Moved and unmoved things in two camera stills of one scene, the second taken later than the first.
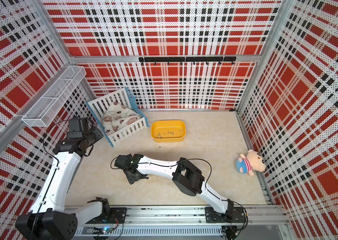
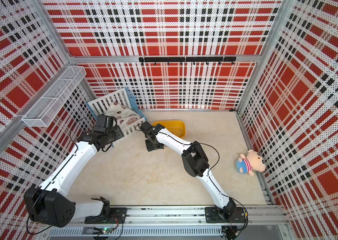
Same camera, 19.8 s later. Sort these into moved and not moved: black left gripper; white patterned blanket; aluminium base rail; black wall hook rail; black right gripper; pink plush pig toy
Moved: black right gripper; black left gripper
Not moved: black wall hook rail; pink plush pig toy; white patterned blanket; aluminium base rail
